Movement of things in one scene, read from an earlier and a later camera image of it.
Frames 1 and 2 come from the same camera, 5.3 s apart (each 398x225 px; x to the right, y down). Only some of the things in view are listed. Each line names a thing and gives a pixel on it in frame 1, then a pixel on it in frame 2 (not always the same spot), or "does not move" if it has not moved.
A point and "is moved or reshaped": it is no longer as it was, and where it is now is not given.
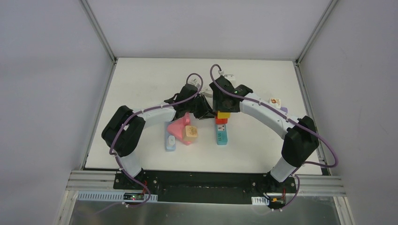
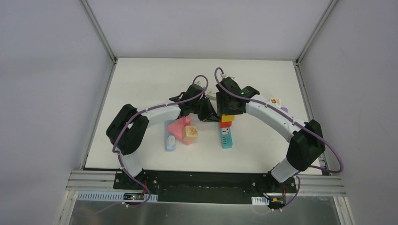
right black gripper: (222, 108) does not move
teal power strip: (221, 134) is moved or reshaped
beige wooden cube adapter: (191, 132) does not move
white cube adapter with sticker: (275, 102) does not move
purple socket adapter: (284, 109) does not move
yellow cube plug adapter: (223, 115) is moved or reshaped
